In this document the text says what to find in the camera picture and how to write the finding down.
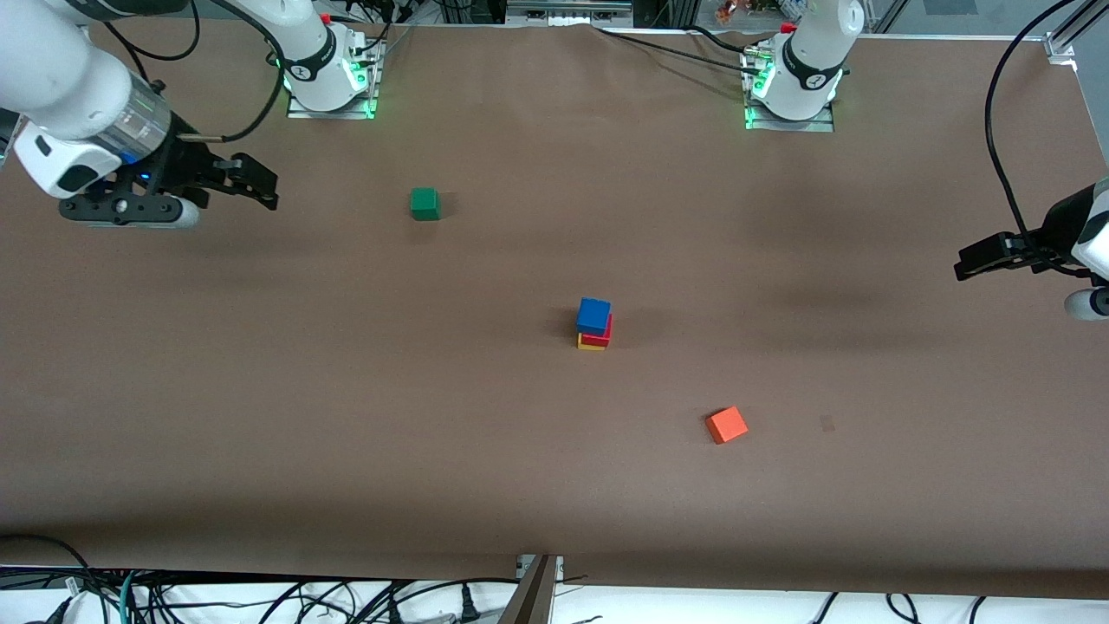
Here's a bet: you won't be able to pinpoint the black looped cable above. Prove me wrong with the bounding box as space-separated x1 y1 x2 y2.
0 533 93 580

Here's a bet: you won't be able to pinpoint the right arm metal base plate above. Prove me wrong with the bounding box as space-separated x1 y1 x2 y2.
286 26 383 120

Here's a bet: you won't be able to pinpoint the colourful small objects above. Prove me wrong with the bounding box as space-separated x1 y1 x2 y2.
715 0 783 24

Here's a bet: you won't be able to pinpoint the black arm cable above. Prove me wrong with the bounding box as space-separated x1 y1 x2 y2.
104 0 289 144
984 0 1080 254

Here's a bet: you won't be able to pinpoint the black power plug cable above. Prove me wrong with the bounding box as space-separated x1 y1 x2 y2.
381 577 521 624

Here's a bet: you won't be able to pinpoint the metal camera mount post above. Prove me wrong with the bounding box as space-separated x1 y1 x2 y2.
497 554 565 624

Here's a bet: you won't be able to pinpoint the black cable along table edge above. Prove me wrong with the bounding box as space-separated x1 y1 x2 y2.
592 24 763 75

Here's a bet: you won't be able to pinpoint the orange wooden block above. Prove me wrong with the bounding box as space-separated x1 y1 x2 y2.
705 406 749 445

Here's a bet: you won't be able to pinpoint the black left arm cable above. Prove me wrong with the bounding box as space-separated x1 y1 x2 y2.
984 0 1080 254

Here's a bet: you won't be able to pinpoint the blue wooden block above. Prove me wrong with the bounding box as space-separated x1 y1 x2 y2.
576 297 613 337

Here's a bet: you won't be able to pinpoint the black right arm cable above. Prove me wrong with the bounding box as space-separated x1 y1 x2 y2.
104 0 289 144

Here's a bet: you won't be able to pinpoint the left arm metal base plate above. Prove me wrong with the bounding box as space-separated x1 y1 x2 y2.
743 48 837 133

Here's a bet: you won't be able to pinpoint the aluminium frame profile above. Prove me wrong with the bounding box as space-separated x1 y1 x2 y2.
1043 0 1109 67

